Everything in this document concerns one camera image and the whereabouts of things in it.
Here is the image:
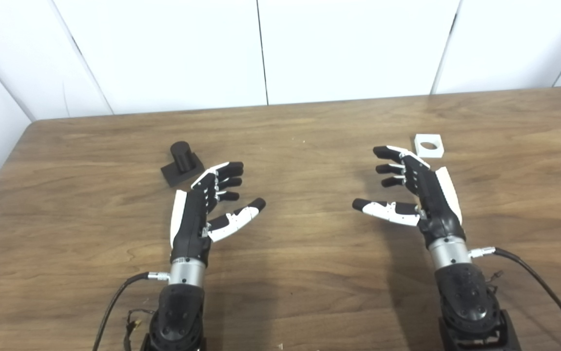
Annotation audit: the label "thin right wrist wires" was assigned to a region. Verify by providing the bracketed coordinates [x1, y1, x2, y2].
[486, 270, 505, 294]

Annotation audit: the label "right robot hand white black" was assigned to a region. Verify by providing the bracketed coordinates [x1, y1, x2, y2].
[352, 145, 467, 247]

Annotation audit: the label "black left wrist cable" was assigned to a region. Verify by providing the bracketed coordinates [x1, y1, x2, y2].
[92, 272, 170, 351]

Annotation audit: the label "black peg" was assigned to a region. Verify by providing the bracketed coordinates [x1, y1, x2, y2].
[160, 141, 205, 188]

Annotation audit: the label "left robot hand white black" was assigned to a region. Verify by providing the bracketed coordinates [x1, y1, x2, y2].
[170, 161, 267, 267]

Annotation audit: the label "white square piece with hole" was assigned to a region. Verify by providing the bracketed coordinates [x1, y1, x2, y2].
[414, 134, 445, 159]

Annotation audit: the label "thin left wrist wires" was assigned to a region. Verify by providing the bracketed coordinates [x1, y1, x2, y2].
[124, 309, 156, 351]

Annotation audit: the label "thin wrist wires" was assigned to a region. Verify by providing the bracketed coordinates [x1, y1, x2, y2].
[124, 309, 156, 351]
[486, 270, 505, 294]

